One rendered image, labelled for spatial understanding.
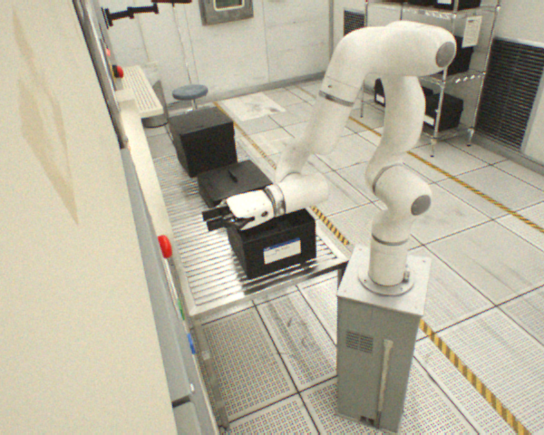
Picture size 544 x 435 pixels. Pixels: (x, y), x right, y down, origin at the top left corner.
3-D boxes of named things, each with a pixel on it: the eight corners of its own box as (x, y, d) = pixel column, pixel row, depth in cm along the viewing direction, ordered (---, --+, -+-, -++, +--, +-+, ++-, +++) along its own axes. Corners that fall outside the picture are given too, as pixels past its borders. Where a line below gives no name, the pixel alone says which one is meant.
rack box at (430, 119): (415, 122, 385) (419, 96, 370) (440, 117, 391) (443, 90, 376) (436, 133, 361) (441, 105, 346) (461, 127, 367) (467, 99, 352)
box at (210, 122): (240, 164, 217) (234, 120, 203) (189, 179, 208) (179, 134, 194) (222, 146, 239) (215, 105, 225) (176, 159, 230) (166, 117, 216)
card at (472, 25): (478, 45, 317) (485, 8, 302) (461, 49, 313) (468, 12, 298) (475, 44, 320) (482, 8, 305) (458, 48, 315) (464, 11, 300)
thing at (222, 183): (276, 201, 183) (275, 177, 176) (216, 221, 175) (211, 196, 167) (252, 175, 206) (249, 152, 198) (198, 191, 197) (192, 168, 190)
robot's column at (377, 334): (408, 381, 186) (432, 258, 143) (399, 438, 166) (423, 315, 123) (349, 363, 197) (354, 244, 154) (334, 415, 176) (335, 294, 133)
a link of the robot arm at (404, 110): (385, 216, 115) (356, 190, 128) (420, 206, 118) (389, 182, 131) (406, 29, 87) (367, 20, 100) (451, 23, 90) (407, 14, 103)
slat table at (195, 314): (344, 380, 190) (348, 260, 146) (225, 432, 174) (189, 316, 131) (253, 234, 291) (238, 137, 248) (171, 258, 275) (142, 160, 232)
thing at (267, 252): (248, 281, 142) (242, 244, 132) (227, 238, 164) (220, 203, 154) (318, 257, 149) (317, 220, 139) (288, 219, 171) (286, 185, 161)
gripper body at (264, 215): (280, 223, 103) (239, 236, 100) (266, 204, 111) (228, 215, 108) (277, 198, 98) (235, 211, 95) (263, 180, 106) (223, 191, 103)
